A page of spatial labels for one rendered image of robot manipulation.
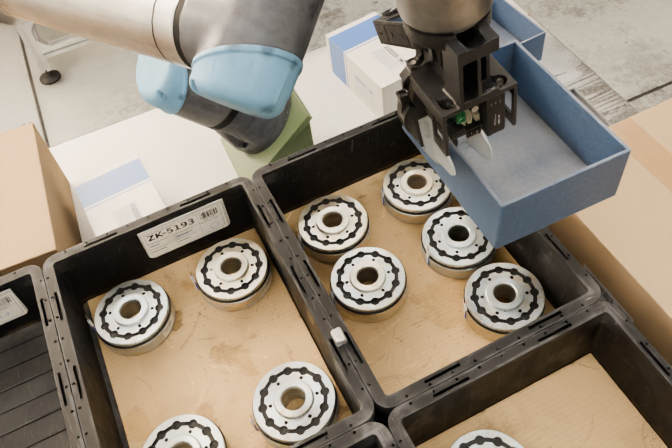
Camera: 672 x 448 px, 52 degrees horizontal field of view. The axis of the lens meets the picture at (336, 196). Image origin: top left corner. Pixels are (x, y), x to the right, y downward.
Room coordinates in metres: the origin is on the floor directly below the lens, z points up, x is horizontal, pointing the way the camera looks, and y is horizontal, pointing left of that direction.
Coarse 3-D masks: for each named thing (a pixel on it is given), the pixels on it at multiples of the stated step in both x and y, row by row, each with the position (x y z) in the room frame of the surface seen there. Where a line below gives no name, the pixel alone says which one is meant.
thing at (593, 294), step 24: (384, 120) 0.73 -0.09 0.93; (336, 144) 0.70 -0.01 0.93; (264, 168) 0.67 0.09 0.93; (264, 192) 0.63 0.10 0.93; (288, 240) 0.54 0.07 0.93; (552, 240) 0.48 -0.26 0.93; (576, 264) 0.44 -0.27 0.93; (312, 288) 0.46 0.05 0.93; (336, 312) 0.42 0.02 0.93; (552, 312) 0.38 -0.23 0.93; (576, 312) 0.37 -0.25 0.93; (504, 336) 0.36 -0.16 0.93; (528, 336) 0.35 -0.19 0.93; (360, 360) 0.36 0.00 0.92; (480, 360) 0.33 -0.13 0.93; (432, 384) 0.32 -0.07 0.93; (384, 408) 0.30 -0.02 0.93
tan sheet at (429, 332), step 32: (352, 192) 0.69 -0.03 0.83; (384, 224) 0.62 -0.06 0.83; (416, 224) 0.61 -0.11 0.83; (416, 256) 0.55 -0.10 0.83; (416, 288) 0.50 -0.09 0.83; (448, 288) 0.49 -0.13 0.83; (352, 320) 0.46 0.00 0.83; (384, 320) 0.46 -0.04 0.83; (416, 320) 0.45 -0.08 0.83; (448, 320) 0.44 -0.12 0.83; (384, 352) 0.41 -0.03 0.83; (416, 352) 0.40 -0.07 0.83; (448, 352) 0.40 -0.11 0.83; (384, 384) 0.37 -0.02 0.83
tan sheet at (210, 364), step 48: (192, 288) 0.56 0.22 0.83; (192, 336) 0.48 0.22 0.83; (240, 336) 0.47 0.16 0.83; (288, 336) 0.46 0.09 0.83; (144, 384) 0.42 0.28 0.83; (192, 384) 0.41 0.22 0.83; (240, 384) 0.40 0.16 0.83; (336, 384) 0.38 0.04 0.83; (144, 432) 0.36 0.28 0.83; (240, 432) 0.34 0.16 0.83
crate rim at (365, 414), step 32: (224, 192) 0.64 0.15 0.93; (256, 192) 0.63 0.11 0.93; (128, 224) 0.61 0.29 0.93; (64, 256) 0.57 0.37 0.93; (288, 256) 0.51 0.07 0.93; (64, 320) 0.47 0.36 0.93; (320, 320) 0.42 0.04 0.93; (64, 352) 0.43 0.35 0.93; (352, 384) 0.33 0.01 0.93; (352, 416) 0.29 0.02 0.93
